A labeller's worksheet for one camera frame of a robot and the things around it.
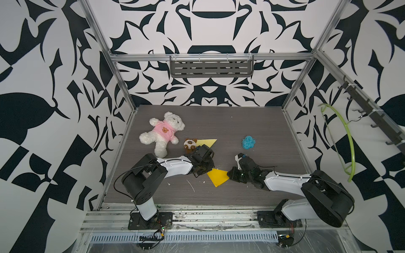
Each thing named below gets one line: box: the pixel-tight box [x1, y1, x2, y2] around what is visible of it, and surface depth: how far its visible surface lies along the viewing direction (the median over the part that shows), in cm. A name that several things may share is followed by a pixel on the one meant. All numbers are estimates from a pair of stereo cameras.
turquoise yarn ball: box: [241, 135, 256, 150], surface depth 101 cm
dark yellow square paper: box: [206, 167, 230, 188], surface depth 90 cm
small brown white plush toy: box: [183, 138, 198, 150], surface depth 100 cm
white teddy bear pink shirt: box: [139, 111, 186, 159], surface depth 98 cm
